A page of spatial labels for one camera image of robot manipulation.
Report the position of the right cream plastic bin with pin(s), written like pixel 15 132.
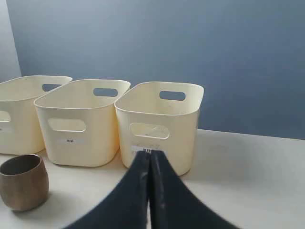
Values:
pixel 160 116

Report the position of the middle cream plastic bin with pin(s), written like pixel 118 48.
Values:
pixel 78 122

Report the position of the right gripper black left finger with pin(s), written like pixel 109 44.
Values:
pixel 125 207

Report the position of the left cream plastic bin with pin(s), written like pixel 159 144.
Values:
pixel 20 131

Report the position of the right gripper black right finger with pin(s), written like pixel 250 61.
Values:
pixel 173 205

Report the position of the cream plastic bin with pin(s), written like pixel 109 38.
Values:
pixel 78 122
pixel 160 116
pixel 20 131

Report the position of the brown wooden cup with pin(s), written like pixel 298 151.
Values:
pixel 24 182

